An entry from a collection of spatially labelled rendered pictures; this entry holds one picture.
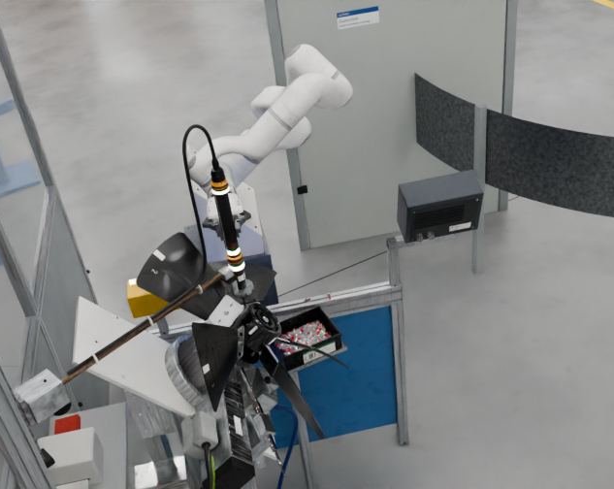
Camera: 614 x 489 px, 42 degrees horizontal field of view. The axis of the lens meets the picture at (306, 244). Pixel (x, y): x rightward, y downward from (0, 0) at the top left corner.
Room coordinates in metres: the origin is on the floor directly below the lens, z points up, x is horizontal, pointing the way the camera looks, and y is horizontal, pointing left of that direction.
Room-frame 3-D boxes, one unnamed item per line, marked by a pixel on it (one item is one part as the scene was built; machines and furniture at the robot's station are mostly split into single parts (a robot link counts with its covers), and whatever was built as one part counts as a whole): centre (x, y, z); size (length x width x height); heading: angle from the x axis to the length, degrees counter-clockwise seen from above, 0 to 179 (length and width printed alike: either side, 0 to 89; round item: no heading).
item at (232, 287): (1.76, 0.21, 1.32); 0.09 x 0.07 x 0.10; 131
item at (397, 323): (2.18, -0.29, 0.39); 0.04 x 0.04 x 0.78; 6
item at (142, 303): (2.10, 0.53, 1.02); 0.16 x 0.10 x 0.11; 96
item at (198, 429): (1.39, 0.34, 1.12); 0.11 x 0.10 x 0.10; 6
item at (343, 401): (2.14, 0.14, 0.45); 0.82 x 0.01 x 0.66; 96
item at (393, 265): (2.18, -0.29, 0.96); 0.03 x 0.03 x 0.20; 6
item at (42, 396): (1.36, 0.68, 1.36); 0.10 x 0.07 x 0.08; 131
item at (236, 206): (1.88, 0.21, 1.47); 0.11 x 0.10 x 0.07; 6
